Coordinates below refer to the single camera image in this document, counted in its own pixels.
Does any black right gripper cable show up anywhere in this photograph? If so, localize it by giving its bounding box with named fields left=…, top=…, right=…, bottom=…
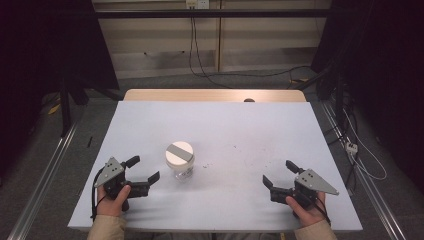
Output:
left=313, top=195, right=332, bottom=225

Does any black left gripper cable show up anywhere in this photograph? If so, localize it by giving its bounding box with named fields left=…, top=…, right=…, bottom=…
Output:
left=90, top=167, right=105, bottom=222

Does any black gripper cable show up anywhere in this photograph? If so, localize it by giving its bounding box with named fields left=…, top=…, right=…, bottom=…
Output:
left=90, top=167, right=105, bottom=222
left=313, top=195, right=332, bottom=225

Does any black curtain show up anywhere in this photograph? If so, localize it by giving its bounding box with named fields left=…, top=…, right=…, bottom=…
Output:
left=0, top=0, right=120, bottom=188
left=311, top=0, right=424, bottom=194

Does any metal floor rail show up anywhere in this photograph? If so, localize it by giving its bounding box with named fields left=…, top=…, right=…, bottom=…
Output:
left=320, top=102, right=407, bottom=240
left=7, top=122, right=80, bottom=240

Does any black horizontal bar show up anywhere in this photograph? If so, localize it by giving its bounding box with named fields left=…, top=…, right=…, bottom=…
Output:
left=94, top=9, right=332, bottom=19

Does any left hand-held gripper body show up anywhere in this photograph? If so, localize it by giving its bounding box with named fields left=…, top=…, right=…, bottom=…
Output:
left=94, top=156, right=151, bottom=201

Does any black hanging cable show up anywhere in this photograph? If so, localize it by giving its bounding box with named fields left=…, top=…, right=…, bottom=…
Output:
left=188, top=16, right=234, bottom=90

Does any white power strip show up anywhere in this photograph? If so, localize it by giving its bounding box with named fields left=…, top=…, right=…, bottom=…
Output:
left=345, top=141, right=359, bottom=157

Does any white cable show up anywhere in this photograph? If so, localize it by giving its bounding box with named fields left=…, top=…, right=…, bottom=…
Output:
left=342, top=109, right=388, bottom=182

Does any person's left hand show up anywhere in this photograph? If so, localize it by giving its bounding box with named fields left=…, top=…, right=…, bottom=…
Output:
left=96, top=184, right=132, bottom=218

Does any white wall socket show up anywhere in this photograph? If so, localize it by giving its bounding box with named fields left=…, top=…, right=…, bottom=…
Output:
left=185, top=0, right=211, bottom=10

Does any black metal stand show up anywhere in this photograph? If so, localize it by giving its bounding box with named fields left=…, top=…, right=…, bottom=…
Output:
left=59, top=78, right=74, bottom=138
left=334, top=71, right=346, bottom=132

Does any clear glass jar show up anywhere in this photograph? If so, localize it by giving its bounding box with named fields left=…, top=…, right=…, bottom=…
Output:
left=168, top=163, right=195, bottom=183

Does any pale grey table mat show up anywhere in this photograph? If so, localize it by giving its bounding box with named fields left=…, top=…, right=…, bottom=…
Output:
left=67, top=100, right=364, bottom=233

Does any black floor cable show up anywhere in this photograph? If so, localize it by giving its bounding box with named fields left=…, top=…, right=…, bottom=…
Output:
left=193, top=16, right=313, bottom=79

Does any person's right hand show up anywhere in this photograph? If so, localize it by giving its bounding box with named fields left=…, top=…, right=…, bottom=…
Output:
left=285, top=192, right=330, bottom=228

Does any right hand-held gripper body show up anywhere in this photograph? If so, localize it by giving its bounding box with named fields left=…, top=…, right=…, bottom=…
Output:
left=269, top=168, right=340, bottom=208

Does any wooden table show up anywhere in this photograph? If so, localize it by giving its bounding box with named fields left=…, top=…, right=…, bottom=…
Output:
left=123, top=88, right=307, bottom=103

